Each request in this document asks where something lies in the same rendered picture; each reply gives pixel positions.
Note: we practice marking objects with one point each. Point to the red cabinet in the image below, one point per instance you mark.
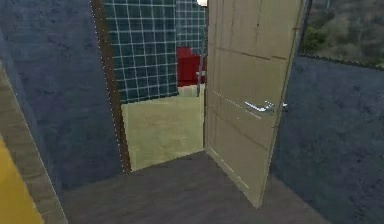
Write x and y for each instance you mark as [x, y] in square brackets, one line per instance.
[187, 68]

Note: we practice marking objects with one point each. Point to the beige wooden room door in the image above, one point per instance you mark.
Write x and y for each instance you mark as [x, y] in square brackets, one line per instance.
[246, 83]

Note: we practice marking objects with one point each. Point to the window with dark frame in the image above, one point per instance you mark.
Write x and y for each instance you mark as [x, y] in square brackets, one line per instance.
[346, 30]

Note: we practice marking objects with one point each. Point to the yellow door with wooden frame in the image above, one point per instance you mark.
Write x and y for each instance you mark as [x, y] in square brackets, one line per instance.
[13, 186]

